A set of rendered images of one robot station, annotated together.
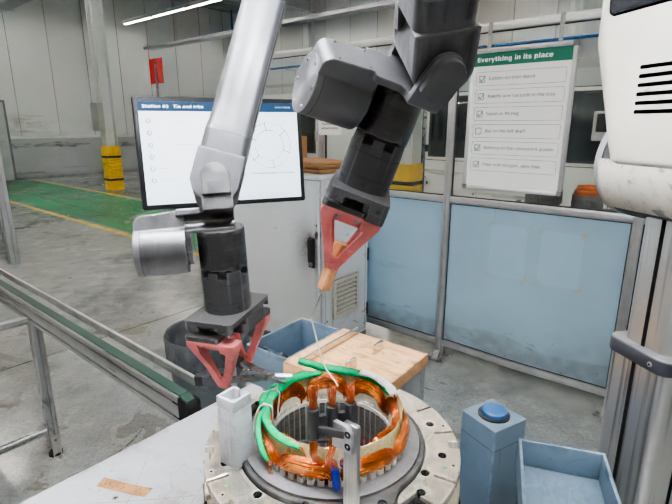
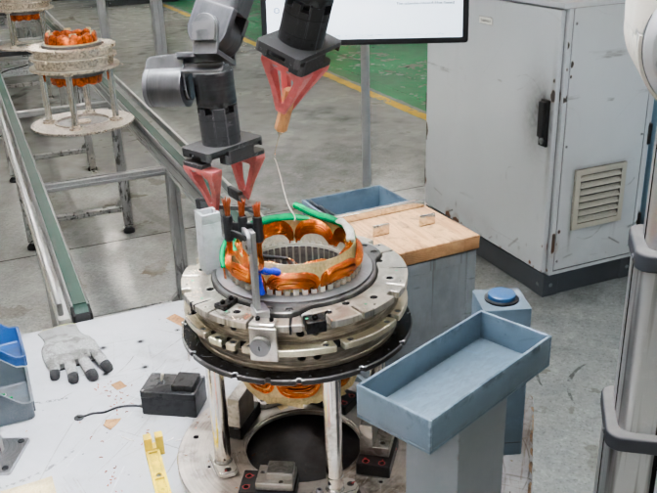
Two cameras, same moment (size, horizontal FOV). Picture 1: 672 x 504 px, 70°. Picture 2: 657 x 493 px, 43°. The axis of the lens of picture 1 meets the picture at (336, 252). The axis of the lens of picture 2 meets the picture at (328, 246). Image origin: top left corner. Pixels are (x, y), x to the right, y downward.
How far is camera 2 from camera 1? 0.66 m
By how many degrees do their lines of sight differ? 27
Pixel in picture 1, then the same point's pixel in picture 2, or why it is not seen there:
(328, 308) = (563, 211)
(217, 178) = (204, 26)
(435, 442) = (378, 289)
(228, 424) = (200, 234)
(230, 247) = (214, 87)
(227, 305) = (213, 138)
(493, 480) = not seen: hidden behind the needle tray
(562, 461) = (515, 338)
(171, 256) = (168, 91)
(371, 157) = (292, 16)
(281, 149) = not seen: outside the picture
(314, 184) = (557, 15)
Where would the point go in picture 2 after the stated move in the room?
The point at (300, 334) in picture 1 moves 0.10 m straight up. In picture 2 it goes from (376, 202) to (375, 154)
